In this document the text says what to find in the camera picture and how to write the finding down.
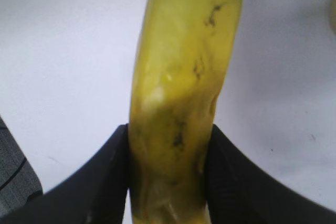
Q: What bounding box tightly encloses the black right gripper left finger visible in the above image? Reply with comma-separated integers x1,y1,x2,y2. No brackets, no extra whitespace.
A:
1,124,129,223

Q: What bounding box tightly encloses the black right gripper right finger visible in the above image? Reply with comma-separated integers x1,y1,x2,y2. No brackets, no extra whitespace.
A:
204,125,335,223

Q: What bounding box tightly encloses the yellow banana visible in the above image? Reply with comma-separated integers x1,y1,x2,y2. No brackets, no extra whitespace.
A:
128,0,243,223

